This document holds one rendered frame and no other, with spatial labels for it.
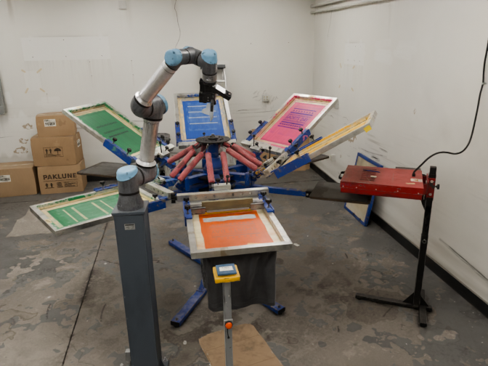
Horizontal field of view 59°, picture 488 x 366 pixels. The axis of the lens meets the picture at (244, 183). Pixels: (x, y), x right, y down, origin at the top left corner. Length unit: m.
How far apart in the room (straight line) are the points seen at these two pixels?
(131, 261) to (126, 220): 0.26
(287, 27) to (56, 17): 3.40
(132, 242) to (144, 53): 4.66
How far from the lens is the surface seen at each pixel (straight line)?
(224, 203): 2.96
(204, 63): 2.15
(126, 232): 2.55
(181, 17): 6.89
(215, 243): 2.59
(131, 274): 2.67
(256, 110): 7.10
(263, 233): 2.70
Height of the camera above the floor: 2.10
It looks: 18 degrees down
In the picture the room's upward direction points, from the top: 1 degrees counter-clockwise
